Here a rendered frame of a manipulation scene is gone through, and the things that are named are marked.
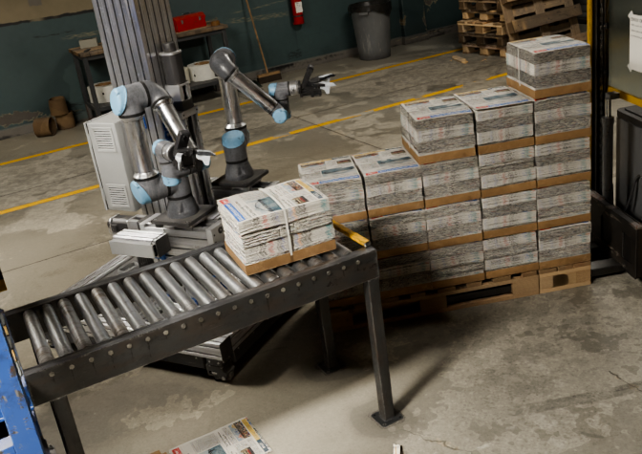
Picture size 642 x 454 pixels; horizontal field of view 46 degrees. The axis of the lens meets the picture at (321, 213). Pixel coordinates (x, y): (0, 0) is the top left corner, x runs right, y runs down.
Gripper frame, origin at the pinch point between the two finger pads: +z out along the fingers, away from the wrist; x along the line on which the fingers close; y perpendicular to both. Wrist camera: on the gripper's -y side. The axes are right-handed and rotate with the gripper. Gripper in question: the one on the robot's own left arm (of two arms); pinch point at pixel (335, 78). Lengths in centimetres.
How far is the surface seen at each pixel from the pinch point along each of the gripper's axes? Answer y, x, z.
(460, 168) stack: 41, 37, 57
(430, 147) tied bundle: 27, 38, 42
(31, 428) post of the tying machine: 22, 208, -98
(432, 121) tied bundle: 15, 36, 44
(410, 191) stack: 47, 43, 31
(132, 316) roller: 23, 156, -78
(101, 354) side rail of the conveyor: 22, 177, -84
